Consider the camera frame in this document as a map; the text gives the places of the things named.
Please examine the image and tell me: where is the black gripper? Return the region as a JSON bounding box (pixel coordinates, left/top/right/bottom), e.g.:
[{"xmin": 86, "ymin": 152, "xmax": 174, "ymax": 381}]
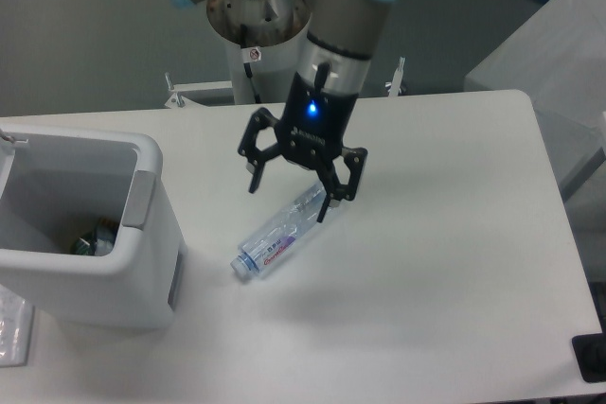
[{"xmin": 236, "ymin": 70, "xmax": 369, "ymax": 224}]

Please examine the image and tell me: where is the clear plastic water bottle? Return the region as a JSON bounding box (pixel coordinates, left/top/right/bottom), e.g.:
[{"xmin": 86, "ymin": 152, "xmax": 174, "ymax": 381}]
[{"xmin": 230, "ymin": 181, "xmax": 327, "ymax": 282}]

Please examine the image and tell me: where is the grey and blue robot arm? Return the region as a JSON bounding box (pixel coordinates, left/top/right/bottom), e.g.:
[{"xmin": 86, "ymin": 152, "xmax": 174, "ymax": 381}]
[{"xmin": 170, "ymin": 0, "xmax": 397, "ymax": 206}]

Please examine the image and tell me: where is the trash inside the can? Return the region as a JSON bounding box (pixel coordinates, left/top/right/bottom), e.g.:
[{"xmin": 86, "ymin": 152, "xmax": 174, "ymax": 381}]
[{"xmin": 69, "ymin": 218, "xmax": 119, "ymax": 256}]

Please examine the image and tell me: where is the white plastic trash can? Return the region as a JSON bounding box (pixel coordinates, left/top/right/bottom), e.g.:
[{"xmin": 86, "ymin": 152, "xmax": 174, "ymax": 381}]
[{"xmin": 1, "ymin": 123, "xmax": 187, "ymax": 329}]

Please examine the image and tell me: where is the metal table clamp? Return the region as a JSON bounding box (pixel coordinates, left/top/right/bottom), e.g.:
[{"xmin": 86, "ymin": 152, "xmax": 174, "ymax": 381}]
[{"xmin": 384, "ymin": 56, "xmax": 407, "ymax": 97}]

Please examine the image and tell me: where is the grey covered side table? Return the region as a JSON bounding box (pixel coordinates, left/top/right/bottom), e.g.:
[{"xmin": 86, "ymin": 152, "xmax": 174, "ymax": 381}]
[{"xmin": 464, "ymin": 0, "xmax": 605, "ymax": 200}]

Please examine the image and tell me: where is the black device at right edge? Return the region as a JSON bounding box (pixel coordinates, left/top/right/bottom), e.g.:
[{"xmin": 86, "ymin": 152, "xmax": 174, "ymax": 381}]
[{"xmin": 572, "ymin": 333, "xmax": 605, "ymax": 383}]

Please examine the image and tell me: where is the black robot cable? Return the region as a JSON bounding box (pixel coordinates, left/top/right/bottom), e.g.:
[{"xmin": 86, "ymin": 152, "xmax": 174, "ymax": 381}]
[{"xmin": 239, "ymin": 24, "xmax": 262, "ymax": 105}]

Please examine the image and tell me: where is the white metal mounting bracket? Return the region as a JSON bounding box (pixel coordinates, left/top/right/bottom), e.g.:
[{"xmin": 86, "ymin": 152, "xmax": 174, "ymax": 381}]
[{"xmin": 164, "ymin": 72, "xmax": 234, "ymax": 109}]

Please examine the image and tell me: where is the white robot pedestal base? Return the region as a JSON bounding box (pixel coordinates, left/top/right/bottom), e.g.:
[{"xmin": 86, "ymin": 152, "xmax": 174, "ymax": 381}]
[{"xmin": 206, "ymin": 0, "xmax": 311, "ymax": 104}]

